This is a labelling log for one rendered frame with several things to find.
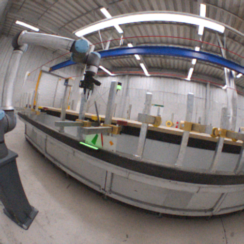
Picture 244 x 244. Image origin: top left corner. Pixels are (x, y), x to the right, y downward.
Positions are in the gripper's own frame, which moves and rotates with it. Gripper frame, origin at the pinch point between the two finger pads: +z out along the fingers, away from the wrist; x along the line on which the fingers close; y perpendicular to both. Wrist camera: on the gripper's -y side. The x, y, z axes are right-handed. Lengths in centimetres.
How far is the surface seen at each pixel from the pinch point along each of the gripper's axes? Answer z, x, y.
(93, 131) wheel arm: 16.6, 14.2, -20.4
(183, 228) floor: 101, -17, -102
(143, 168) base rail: 35, -4, -45
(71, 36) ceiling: -397, -223, 454
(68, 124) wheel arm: 17.5, 9.2, 4.5
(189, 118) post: 2, -6, -65
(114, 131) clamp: 17.3, -5.4, -22.2
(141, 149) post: 24.5, -6.2, -40.7
